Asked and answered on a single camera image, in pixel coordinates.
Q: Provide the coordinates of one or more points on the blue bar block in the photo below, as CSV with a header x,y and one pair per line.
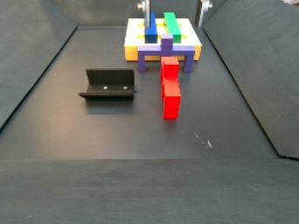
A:
x,y
150,29

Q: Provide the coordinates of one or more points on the purple three-legged block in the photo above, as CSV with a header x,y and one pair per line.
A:
x,y
166,49

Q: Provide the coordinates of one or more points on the red stepped block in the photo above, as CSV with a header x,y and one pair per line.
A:
x,y
172,93

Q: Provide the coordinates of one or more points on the black angled bracket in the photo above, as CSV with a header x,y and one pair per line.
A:
x,y
110,83

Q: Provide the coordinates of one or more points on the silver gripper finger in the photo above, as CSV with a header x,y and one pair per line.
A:
x,y
206,4
145,6

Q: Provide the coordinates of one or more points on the yellow slotted board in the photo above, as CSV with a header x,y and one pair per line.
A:
x,y
135,36

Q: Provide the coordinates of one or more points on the green bar block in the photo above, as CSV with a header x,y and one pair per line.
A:
x,y
173,26

